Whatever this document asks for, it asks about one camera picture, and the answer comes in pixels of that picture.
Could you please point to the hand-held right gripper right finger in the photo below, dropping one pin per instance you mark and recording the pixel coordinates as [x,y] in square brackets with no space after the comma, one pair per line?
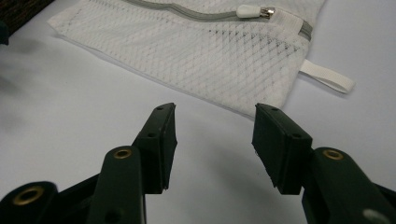
[280,149]

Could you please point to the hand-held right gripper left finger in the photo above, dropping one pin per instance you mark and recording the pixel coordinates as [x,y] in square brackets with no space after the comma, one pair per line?
[155,149]

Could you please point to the white mesh laundry bag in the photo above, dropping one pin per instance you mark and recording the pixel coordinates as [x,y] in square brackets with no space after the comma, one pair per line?
[186,53]

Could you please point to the white table mat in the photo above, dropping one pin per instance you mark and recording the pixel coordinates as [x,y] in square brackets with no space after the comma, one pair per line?
[62,124]

